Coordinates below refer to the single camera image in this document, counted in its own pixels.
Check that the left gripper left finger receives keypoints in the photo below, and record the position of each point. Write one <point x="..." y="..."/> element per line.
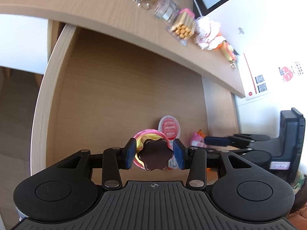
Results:
<point x="116" y="159"/>

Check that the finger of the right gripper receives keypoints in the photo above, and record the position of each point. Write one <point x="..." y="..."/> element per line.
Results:
<point x="238" y="151"/>
<point x="236" y="140"/>

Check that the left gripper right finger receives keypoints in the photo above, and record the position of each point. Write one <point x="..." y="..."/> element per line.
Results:
<point x="193" y="159"/>

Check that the pink mermaid figurine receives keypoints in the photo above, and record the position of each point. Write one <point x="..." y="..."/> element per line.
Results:
<point x="198" y="139"/>

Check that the yellow pudding toy brown top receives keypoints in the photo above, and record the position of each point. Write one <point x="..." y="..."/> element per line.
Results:
<point x="153" y="150"/>

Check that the red lid jelly cup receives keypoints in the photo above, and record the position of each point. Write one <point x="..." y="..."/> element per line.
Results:
<point x="170" y="127"/>

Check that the toy camera keychain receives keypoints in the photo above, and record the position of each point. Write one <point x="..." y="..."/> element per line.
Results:
<point x="228" y="51"/>

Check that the pink white lace cloth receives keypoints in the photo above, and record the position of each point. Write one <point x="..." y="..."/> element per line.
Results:
<point x="208" y="36"/>

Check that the clear snack wrapper packet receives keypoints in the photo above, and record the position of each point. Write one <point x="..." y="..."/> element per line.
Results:
<point x="166" y="10"/>

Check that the orange plastic shell half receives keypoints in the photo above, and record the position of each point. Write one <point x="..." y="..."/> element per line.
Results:
<point x="212" y="174"/>

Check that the wooden drawer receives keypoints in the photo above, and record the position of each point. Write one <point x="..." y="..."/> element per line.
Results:
<point x="98" y="91"/>

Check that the white cardboard box red print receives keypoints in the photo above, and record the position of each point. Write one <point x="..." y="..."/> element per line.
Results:
<point x="265" y="74"/>

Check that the white aigo computer case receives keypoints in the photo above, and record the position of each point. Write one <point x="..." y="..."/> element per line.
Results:
<point x="254" y="25"/>

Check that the biscuit sticks snack pack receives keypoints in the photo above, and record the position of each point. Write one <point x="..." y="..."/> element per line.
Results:
<point x="183" y="27"/>

